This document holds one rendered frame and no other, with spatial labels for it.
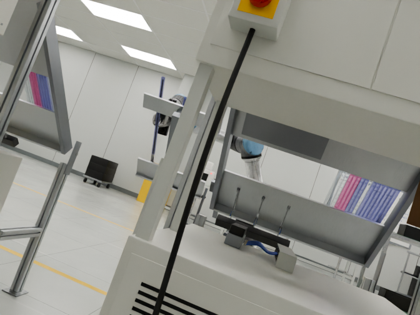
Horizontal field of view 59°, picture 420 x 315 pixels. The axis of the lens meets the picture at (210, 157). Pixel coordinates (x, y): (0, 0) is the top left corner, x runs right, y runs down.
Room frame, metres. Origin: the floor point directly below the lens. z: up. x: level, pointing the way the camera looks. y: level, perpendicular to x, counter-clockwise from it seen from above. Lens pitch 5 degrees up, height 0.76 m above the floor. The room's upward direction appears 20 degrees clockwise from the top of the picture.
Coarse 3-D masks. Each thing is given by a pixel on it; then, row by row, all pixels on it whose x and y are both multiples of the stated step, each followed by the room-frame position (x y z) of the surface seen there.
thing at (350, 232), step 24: (240, 192) 1.58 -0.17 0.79; (264, 192) 1.54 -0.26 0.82; (288, 192) 1.49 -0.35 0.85; (264, 216) 1.61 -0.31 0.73; (288, 216) 1.56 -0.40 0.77; (312, 216) 1.52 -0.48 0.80; (336, 216) 1.47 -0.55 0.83; (360, 216) 1.44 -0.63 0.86; (336, 240) 1.55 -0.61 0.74; (360, 240) 1.50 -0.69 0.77
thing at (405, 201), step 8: (416, 176) 1.25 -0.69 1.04; (416, 184) 1.23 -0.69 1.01; (408, 192) 1.28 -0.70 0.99; (400, 200) 1.34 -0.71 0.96; (408, 200) 1.27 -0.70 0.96; (400, 208) 1.31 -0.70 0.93; (392, 216) 1.36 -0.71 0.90; (400, 216) 1.32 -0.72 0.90; (384, 224) 1.43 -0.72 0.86; (392, 224) 1.35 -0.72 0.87; (384, 232) 1.40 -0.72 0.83; (376, 240) 1.46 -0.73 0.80; (384, 240) 1.41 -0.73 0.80; (376, 248) 1.45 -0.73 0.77; (368, 256) 1.50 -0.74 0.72; (368, 264) 1.51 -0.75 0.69
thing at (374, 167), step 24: (240, 120) 1.37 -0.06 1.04; (264, 120) 1.30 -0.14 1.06; (264, 144) 1.40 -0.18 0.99; (288, 144) 1.32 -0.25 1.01; (312, 144) 1.28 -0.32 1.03; (336, 144) 1.29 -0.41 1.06; (336, 168) 1.35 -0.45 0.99; (360, 168) 1.31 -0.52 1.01; (384, 168) 1.28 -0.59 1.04; (408, 168) 1.25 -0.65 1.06
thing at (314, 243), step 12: (216, 204) 1.66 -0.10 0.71; (240, 216) 1.63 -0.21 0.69; (252, 216) 1.64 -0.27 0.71; (264, 228) 1.60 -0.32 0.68; (276, 228) 1.60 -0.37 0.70; (300, 240) 1.57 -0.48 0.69; (312, 240) 1.58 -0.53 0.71; (336, 252) 1.54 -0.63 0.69; (348, 252) 1.55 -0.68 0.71; (360, 264) 1.52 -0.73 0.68
